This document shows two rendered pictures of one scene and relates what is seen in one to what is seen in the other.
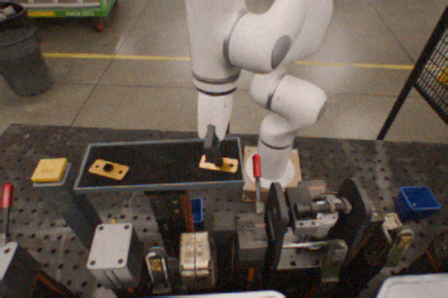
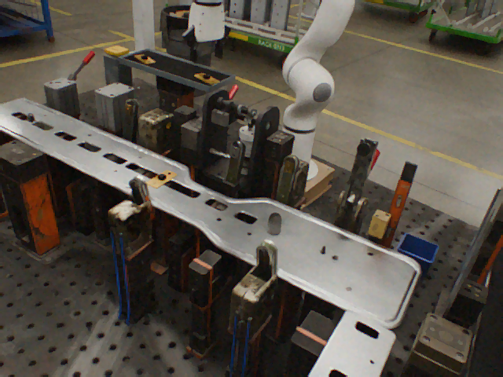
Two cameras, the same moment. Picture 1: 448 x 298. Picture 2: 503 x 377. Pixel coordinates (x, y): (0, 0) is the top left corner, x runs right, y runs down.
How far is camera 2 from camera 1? 1.00 m
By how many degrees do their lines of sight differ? 27
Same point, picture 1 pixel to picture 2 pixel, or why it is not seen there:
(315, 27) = (328, 15)
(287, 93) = (299, 68)
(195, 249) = (156, 115)
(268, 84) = (292, 60)
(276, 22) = not seen: outside the picture
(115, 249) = (114, 91)
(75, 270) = not seen: hidden behind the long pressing
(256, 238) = (195, 126)
